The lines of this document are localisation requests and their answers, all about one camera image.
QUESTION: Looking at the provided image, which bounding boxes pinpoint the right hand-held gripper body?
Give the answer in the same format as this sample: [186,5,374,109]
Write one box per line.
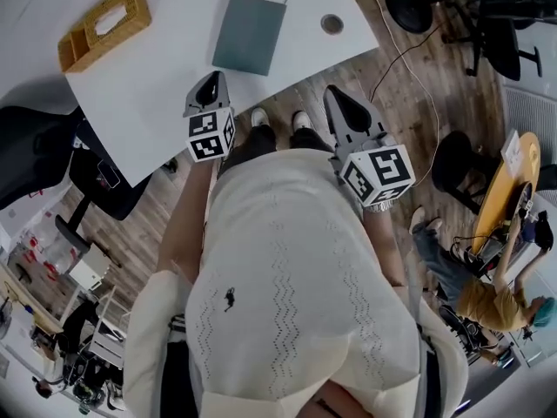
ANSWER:
[328,132,416,209]

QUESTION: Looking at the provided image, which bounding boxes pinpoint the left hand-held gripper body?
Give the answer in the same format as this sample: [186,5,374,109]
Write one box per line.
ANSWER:
[182,104,238,165]

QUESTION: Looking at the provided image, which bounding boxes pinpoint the grey-green notebook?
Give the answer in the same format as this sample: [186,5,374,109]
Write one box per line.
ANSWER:
[211,0,289,77]

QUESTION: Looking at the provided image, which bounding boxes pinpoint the person's left forearm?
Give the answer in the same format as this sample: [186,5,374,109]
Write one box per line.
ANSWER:
[157,158,219,278]

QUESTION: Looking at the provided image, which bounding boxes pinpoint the person's right forearm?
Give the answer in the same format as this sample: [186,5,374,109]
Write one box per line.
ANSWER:
[363,206,411,287]

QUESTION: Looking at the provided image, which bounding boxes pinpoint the person's left white shoe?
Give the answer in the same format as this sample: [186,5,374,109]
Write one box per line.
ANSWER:
[251,106,272,129]

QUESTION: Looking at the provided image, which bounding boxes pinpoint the person's black trousers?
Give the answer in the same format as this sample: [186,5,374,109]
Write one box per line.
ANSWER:
[217,124,336,178]

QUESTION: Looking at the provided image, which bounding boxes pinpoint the black round stool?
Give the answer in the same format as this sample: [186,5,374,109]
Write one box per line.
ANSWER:
[430,131,501,215]

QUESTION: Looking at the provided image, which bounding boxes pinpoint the smartphone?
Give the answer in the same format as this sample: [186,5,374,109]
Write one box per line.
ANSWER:
[96,159,122,190]

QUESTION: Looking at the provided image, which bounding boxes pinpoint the round table grommet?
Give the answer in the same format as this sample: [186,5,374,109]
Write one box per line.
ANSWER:
[320,14,345,34]

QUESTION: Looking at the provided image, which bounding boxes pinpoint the round wooden table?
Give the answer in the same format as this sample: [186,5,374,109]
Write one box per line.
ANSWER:
[472,131,542,254]

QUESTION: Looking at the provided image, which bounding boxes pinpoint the person's white knit top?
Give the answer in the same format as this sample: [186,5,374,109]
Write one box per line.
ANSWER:
[185,148,422,402]

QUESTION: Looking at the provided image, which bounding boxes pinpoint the white card stand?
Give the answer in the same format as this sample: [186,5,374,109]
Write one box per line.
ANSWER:
[500,129,523,176]

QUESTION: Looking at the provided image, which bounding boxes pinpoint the black mesh office chair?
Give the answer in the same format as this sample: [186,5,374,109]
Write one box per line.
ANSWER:
[441,0,543,82]

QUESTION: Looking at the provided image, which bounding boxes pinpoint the black padded office chair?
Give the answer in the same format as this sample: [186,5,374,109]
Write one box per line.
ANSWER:
[0,104,153,273]

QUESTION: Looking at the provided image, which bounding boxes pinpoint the white cube cabinet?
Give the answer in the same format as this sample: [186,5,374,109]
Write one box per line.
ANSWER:
[69,244,115,291]

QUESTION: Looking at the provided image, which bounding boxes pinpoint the person's cream overshirt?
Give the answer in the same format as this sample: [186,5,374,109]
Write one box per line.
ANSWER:
[121,259,471,418]

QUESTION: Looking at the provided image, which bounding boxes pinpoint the stack of clear storage boxes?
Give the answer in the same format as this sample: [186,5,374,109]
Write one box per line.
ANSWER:
[8,215,88,278]

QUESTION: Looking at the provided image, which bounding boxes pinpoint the white floor cable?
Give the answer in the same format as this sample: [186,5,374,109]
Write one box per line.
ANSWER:
[360,0,440,186]

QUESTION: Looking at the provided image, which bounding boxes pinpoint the black floor cable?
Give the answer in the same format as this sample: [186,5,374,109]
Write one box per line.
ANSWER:
[369,19,449,104]

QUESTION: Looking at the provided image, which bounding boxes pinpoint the black pedestal fan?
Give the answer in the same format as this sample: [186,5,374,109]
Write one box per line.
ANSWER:
[385,0,557,34]

